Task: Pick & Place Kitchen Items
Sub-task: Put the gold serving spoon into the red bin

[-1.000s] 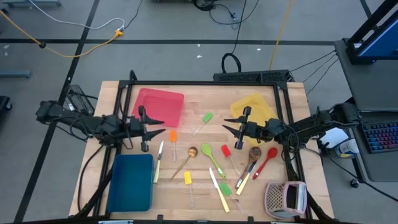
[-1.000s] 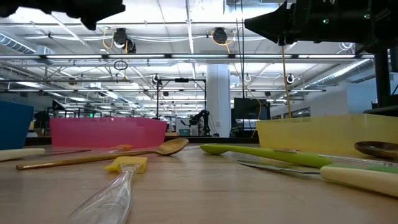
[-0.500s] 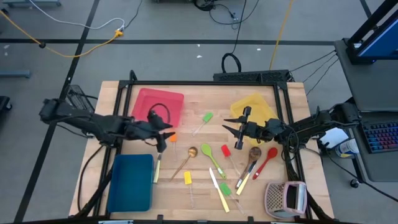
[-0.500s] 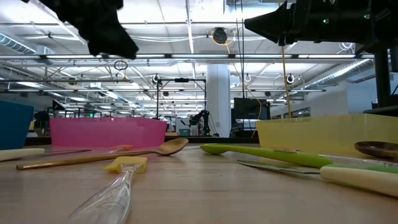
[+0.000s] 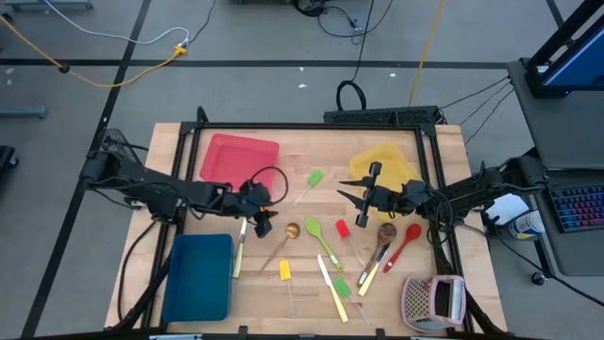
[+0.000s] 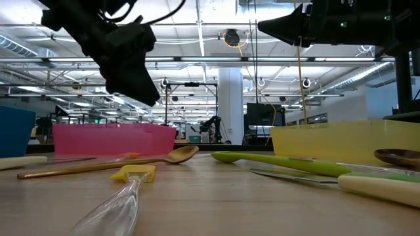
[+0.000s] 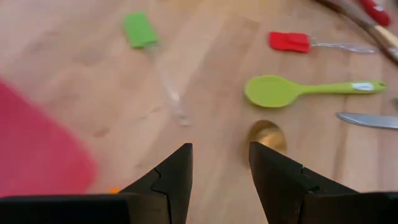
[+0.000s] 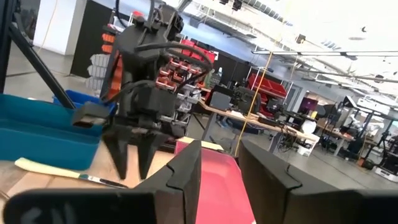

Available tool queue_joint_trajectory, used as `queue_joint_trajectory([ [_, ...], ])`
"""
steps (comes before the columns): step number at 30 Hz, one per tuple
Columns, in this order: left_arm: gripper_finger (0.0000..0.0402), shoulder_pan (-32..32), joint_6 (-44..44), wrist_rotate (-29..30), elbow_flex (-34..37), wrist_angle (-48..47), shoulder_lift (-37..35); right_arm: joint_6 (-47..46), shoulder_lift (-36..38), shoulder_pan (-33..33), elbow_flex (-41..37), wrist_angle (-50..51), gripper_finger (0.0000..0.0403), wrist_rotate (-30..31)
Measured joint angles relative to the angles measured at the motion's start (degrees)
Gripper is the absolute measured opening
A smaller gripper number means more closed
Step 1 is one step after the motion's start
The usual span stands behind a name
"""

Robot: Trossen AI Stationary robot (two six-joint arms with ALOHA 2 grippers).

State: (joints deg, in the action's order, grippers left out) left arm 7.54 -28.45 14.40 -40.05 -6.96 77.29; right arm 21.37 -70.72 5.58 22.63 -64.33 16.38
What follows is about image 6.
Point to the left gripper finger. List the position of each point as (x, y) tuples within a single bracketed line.
[(131, 82)]

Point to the black background monitor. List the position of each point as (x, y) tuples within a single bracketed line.
[(262, 114)]

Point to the teal box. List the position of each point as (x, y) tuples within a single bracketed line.
[(194, 139)]

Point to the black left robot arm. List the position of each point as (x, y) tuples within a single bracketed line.
[(69, 14)]

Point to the background black robot arm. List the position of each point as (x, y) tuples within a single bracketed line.
[(215, 126)]

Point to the yellow plastic bin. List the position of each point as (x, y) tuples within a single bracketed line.
[(328, 141)]

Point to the green plastic spoon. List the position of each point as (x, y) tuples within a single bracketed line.
[(295, 164)]

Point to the white building column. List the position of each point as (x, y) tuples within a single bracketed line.
[(229, 98)]

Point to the ceiling light strip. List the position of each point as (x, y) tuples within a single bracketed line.
[(210, 59)]

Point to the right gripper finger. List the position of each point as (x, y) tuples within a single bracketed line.
[(288, 27)]

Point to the ceiling air duct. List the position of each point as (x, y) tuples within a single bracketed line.
[(16, 46)]

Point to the wooden spoon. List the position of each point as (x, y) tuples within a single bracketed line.
[(178, 156)]

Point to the background black rig frame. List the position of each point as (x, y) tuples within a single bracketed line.
[(192, 84)]

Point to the blue plastic bin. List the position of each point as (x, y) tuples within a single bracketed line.
[(16, 131)]

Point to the pink plastic bin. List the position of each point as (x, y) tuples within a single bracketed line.
[(115, 139)]

